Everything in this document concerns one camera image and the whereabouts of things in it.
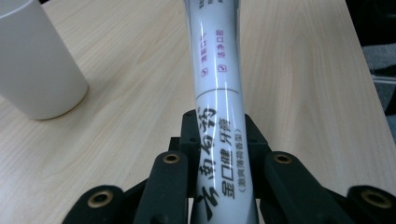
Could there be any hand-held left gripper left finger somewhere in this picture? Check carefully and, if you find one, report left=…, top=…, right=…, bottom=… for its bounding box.
left=168, top=109, right=201, bottom=199

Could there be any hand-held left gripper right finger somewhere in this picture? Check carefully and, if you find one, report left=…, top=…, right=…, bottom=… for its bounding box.
left=244, top=113, right=273, bottom=200

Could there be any white purple toothpaste tube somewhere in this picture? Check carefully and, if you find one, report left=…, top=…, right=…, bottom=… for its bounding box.
left=182, top=0, right=260, bottom=224

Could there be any white cup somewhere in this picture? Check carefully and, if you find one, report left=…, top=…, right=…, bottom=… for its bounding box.
left=0, top=0, right=90, bottom=121

